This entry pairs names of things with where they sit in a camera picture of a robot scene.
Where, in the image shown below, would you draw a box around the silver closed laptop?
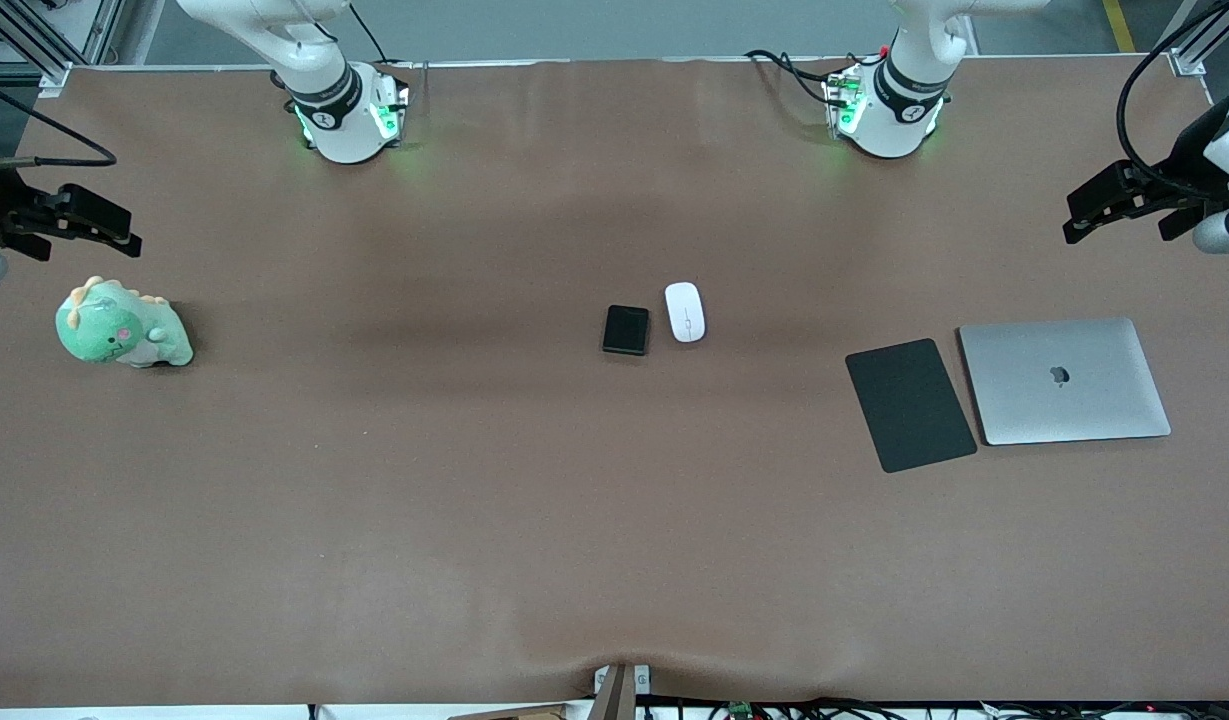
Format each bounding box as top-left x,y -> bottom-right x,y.
957,317 -> 1173,447

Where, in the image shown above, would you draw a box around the brown table cover cloth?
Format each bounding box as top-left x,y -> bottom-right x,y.
0,55 -> 1229,707

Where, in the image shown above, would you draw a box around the black right arm base cable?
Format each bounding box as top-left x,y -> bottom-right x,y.
348,0 -> 391,67

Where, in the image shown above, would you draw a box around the brown camera mount post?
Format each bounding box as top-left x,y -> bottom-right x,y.
593,662 -> 652,720

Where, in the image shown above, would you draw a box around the green dinosaur plush toy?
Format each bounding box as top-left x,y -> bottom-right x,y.
55,275 -> 195,370

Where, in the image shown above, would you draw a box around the aluminium frame profile with bracket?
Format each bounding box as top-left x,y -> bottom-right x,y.
1162,0 -> 1229,78
0,0 -> 127,98

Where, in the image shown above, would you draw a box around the black mouse pad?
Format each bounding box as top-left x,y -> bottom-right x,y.
844,338 -> 979,475

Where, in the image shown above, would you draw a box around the white computer mouse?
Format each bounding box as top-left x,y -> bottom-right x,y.
664,281 -> 707,345

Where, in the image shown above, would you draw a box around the small black square box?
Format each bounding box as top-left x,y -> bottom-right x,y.
601,304 -> 652,358

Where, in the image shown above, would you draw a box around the black left arm base cables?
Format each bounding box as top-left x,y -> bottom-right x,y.
744,48 -> 857,109

